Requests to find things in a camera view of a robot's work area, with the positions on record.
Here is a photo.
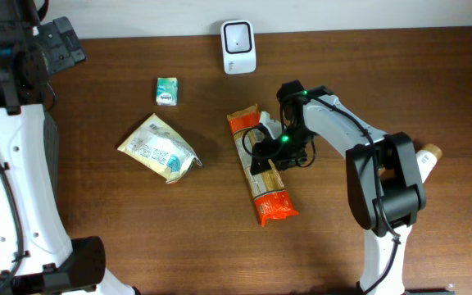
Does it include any orange spaghetti packet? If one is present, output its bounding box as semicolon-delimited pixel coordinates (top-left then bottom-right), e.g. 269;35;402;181
227;104;298;227

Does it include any white shampoo tube gold cap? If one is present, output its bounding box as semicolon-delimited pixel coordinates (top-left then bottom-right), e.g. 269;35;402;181
416;143;443;183

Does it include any green tissue pack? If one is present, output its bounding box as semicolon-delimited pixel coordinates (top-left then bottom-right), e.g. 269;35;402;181
156;77;179;107

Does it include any cream foil pouch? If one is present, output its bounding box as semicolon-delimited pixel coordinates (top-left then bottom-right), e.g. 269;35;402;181
117;114;203;184

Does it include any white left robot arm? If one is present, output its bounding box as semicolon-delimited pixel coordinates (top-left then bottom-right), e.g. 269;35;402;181
0;0;136;294

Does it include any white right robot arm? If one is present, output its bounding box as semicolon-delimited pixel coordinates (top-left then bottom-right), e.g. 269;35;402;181
243;80;426;294

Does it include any white barcode scanner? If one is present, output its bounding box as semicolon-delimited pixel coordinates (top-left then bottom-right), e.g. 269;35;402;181
220;20;256;75

